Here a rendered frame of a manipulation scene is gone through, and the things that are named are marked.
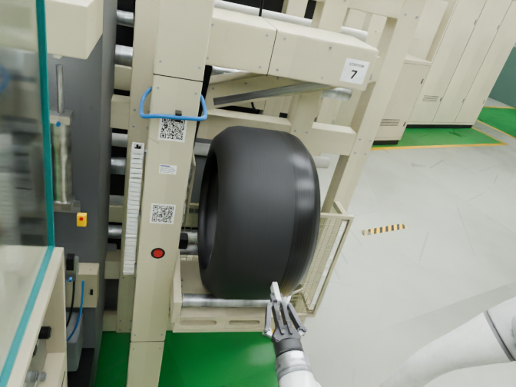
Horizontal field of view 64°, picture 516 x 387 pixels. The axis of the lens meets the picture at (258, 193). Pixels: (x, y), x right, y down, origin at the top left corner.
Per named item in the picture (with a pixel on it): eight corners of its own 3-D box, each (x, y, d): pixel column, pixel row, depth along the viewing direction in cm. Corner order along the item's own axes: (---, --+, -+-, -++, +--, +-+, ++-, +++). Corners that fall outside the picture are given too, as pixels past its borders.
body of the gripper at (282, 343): (309, 349, 107) (301, 318, 114) (279, 350, 105) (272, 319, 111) (301, 364, 111) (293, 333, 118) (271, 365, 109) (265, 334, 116)
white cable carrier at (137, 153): (123, 274, 140) (130, 149, 117) (124, 264, 144) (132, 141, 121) (136, 275, 141) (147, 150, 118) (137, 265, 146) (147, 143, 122)
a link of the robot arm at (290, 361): (283, 370, 100) (278, 347, 104) (273, 388, 105) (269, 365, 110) (318, 368, 102) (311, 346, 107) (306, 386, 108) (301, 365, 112)
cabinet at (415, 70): (355, 146, 578) (388, 57, 517) (332, 130, 618) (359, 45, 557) (398, 145, 624) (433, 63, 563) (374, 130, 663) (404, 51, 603)
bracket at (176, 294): (170, 323, 139) (173, 302, 135) (169, 249, 172) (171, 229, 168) (180, 322, 140) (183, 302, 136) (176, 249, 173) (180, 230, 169)
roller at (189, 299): (177, 309, 143) (179, 303, 140) (177, 296, 146) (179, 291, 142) (272, 309, 152) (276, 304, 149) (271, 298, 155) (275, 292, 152)
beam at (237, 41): (199, 64, 132) (206, 15, 125) (193, 46, 153) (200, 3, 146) (366, 92, 149) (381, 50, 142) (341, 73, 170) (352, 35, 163)
